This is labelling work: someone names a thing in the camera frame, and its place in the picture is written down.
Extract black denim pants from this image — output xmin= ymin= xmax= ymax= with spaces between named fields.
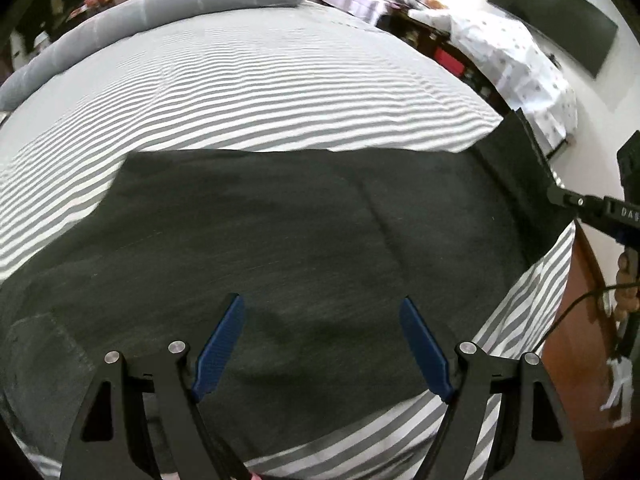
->
xmin=1 ymin=115 xmax=573 ymax=479

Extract person right hand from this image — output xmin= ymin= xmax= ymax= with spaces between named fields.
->
xmin=602 ymin=250 xmax=639 ymax=323

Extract white patterned cloth cover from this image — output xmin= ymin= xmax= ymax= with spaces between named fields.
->
xmin=409 ymin=9 xmax=578 ymax=155

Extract dark low cabinet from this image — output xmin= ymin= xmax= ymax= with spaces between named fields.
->
xmin=376 ymin=10 xmax=510 ymax=116

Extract grey rolled duvet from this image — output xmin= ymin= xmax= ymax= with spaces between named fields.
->
xmin=1 ymin=0 xmax=303 ymax=112

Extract black wall television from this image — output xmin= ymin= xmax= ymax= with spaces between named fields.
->
xmin=488 ymin=0 xmax=618 ymax=77

